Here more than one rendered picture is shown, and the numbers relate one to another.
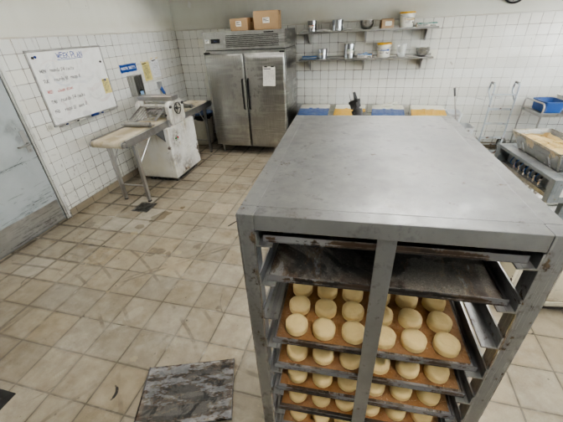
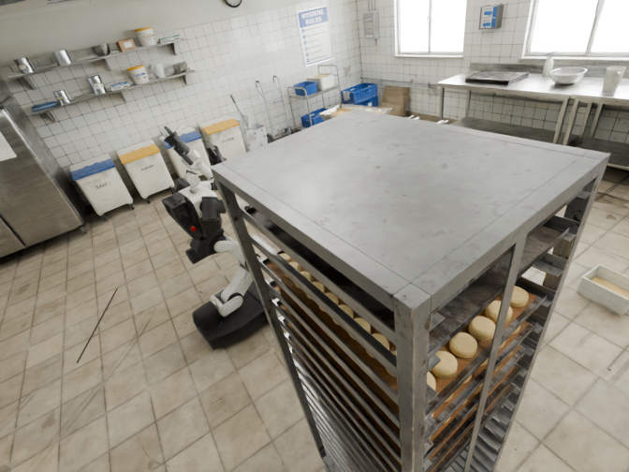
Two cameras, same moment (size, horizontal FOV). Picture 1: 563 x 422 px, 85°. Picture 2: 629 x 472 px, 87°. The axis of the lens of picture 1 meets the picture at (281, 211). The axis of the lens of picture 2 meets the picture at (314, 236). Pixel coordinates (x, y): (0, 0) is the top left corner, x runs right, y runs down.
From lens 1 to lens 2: 0.43 m
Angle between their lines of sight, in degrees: 35
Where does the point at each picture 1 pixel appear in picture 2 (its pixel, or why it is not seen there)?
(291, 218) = (465, 269)
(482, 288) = (540, 232)
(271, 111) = (32, 191)
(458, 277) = not seen: hidden behind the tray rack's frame
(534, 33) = (265, 32)
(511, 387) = not seen: hidden behind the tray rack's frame
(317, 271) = (445, 312)
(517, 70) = (269, 66)
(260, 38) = not seen: outside the picture
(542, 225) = (584, 157)
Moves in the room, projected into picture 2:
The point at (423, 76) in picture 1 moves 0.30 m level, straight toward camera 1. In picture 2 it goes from (195, 92) to (197, 95)
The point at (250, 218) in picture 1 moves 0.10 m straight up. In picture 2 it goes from (428, 302) to (431, 228)
